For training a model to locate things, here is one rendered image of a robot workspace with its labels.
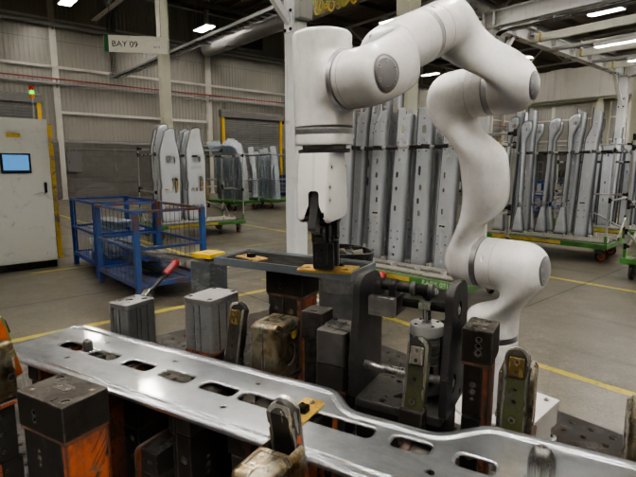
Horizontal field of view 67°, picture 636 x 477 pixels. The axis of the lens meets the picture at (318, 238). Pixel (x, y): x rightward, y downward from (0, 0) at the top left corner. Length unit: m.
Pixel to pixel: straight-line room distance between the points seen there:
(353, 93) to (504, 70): 0.42
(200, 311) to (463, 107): 0.68
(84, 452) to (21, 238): 6.62
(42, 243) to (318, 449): 6.94
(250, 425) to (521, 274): 0.64
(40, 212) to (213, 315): 6.50
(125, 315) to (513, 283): 0.88
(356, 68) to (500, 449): 0.54
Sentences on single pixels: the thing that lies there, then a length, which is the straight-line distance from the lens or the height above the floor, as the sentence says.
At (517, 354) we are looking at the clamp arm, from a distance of 0.81.
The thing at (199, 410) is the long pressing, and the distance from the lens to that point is 0.83.
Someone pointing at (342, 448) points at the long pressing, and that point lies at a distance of 0.72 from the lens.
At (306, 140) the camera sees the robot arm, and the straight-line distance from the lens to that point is 0.67.
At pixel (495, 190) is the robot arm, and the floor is 1.33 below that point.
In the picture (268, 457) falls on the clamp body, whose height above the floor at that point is 1.04.
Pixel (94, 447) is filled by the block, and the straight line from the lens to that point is 0.91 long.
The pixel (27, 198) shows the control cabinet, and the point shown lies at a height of 0.96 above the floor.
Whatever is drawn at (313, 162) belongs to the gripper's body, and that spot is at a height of 1.39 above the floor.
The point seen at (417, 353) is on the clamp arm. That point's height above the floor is 1.08.
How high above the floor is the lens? 1.38
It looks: 9 degrees down
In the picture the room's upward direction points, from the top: straight up
